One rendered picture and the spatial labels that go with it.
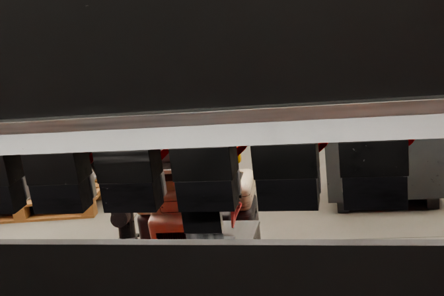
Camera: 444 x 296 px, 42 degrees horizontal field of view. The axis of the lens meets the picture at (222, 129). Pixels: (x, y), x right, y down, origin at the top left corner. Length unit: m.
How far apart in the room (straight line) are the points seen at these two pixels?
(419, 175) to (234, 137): 2.81
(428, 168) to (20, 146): 3.00
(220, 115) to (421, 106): 0.37
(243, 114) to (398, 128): 0.37
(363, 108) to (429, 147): 2.93
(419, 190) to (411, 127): 2.80
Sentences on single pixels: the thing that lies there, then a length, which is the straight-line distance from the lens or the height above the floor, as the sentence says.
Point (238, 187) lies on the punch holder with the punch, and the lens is 1.45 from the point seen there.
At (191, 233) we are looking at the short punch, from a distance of 1.50.
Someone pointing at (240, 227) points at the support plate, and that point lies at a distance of 1.73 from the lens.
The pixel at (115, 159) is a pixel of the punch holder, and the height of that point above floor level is 1.32.
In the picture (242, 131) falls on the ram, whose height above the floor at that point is 1.37.
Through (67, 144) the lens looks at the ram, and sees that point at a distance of 1.49.
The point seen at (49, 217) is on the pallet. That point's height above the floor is 0.02.
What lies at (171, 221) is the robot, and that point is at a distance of 2.33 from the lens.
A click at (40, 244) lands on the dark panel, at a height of 1.34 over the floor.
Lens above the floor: 1.75
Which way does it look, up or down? 16 degrees down
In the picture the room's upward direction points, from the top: 7 degrees counter-clockwise
